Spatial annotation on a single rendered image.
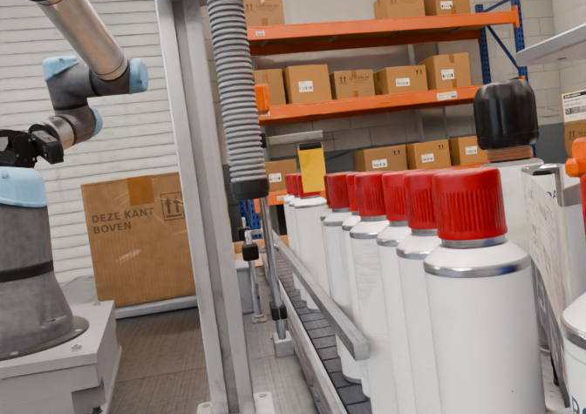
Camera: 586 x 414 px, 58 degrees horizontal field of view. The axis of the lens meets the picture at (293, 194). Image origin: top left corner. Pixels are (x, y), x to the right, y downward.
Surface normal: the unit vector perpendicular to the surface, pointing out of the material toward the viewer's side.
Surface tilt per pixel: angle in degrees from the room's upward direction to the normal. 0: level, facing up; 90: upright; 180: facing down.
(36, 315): 75
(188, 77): 90
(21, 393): 90
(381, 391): 90
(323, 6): 90
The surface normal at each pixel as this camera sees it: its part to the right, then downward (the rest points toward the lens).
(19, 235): 0.75, -0.03
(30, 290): 0.76, -0.33
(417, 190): -0.75, 0.13
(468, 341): -0.55, 0.11
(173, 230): 0.14, 0.04
